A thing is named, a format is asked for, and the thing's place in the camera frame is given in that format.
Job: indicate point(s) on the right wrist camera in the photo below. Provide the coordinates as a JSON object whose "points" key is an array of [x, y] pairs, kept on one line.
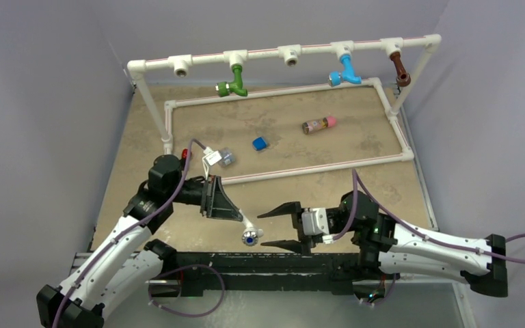
{"points": [[315, 222]]}

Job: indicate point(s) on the pink capped bottle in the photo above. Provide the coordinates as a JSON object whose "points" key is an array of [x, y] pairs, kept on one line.
{"points": [[313, 126]]}

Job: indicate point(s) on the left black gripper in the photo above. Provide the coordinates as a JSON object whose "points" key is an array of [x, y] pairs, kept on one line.
{"points": [[214, 202]]}

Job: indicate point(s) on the green water faucet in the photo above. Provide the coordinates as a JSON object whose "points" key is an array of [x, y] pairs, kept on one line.
{"points": [[235, 87]]}

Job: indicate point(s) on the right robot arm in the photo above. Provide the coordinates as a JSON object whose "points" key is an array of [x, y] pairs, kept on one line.
{"points": [[388, 248]]}

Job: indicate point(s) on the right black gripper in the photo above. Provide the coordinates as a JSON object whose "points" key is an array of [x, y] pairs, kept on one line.
{"points": [[305, 242]]}

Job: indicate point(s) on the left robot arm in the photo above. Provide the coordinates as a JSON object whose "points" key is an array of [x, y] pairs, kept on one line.
{"points": [[128, 256]]}

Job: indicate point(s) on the white water faucet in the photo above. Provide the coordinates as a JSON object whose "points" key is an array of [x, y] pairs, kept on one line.
{"points": [[251, 233]]}

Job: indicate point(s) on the blue cube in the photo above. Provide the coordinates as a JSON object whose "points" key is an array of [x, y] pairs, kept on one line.
{"points": [[259, 143]]}

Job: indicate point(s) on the clear plastic cup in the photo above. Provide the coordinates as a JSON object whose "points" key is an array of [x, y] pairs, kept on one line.
{"points": [[227, 157]]}

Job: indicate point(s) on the brown water faucet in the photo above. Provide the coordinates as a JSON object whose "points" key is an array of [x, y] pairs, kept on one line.
{"points": [[403, 78]]}

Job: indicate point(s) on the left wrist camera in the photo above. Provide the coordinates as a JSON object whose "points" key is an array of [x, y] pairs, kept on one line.
{"points": [[211, 157]]}

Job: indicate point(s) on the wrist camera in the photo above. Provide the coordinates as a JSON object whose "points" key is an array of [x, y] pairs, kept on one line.
{"points": [[211, 157], [315, 222]]}

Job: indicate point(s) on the blue water faucet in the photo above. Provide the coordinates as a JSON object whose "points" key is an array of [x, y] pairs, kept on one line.
{"points": [[347, 74]]}

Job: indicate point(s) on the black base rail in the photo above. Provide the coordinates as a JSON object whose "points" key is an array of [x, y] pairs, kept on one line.
{"points": [[267, 271]]}

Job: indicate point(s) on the white pvc pipe frame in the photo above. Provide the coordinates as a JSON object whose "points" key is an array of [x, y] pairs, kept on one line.
{"points": [[415, 54]]}

